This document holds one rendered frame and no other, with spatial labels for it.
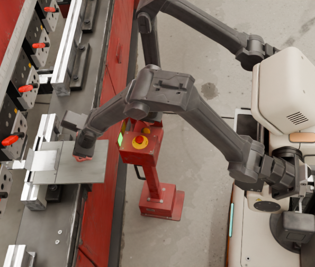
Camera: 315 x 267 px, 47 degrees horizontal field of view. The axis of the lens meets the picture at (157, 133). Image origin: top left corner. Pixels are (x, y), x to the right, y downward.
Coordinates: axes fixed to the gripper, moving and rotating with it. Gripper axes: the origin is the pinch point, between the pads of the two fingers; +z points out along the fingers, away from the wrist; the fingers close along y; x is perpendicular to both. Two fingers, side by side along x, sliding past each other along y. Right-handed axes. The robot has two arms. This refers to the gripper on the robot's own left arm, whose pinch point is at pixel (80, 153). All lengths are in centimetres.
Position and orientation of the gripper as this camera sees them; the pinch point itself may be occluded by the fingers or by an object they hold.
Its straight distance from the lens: 135.6
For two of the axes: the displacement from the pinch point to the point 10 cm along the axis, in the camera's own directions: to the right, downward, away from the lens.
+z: -3.8, 5.1, 7.7
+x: 9.2, 2.5, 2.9
